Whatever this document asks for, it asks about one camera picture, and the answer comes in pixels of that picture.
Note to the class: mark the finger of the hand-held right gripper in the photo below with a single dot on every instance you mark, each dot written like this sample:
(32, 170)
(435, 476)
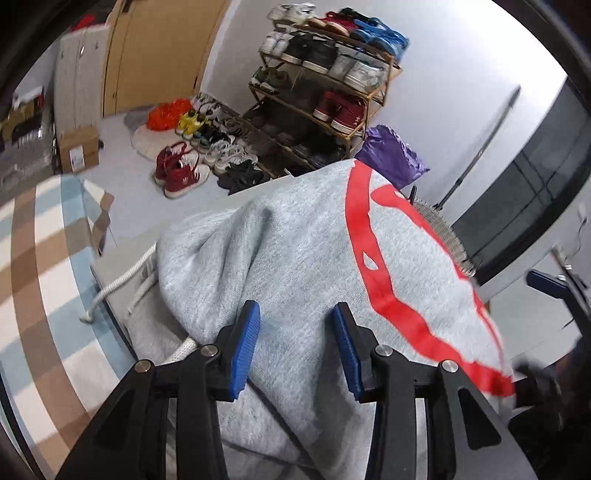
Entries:
(547, 281)

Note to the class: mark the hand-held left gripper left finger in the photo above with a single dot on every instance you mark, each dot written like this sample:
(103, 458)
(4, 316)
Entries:
(244, 350)

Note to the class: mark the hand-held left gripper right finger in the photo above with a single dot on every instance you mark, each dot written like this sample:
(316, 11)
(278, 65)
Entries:
(346, 350)

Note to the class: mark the grey hoodie with red print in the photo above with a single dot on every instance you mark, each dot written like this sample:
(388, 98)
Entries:
(300, 258)

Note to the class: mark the dark glass window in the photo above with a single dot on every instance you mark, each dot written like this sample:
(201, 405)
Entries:
(531, 194)

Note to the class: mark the grey metal pole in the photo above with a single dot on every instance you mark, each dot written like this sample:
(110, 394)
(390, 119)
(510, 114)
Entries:
(485, 138)

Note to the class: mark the pile of assorted shoes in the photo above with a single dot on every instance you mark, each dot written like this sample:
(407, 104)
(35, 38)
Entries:
(184, 170)

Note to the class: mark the purple plastic bag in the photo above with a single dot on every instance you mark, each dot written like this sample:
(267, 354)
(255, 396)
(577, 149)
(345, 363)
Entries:
(392, 157)

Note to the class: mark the checked blanket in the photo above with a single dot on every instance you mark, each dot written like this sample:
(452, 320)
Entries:
(41, 277)

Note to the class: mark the round beige floor mat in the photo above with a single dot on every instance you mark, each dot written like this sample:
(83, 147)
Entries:
(141, 141)

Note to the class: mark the rows of sneakers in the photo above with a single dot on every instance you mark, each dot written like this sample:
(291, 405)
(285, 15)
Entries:
(341, 110)

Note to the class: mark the red plastic bag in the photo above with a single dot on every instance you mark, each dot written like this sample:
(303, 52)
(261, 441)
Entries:
(166, 115)

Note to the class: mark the wooden shoe rack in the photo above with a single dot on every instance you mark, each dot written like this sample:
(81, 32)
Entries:
(295, 99)

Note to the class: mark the labelled cardboard box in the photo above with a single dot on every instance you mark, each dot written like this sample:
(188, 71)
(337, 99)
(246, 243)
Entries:
(78, 147)

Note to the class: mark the silver suitcase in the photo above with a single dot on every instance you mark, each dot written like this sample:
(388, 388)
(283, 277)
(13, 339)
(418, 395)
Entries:
(23, 157)

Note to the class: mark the wooden door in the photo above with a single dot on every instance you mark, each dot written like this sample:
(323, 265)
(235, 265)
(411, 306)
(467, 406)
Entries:
(152, 50)

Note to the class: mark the white cabinet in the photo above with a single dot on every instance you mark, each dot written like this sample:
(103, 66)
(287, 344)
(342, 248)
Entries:
(78, 78)

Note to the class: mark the brown cardboard box with clutter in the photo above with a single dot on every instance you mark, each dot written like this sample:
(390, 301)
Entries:
(21, 113)

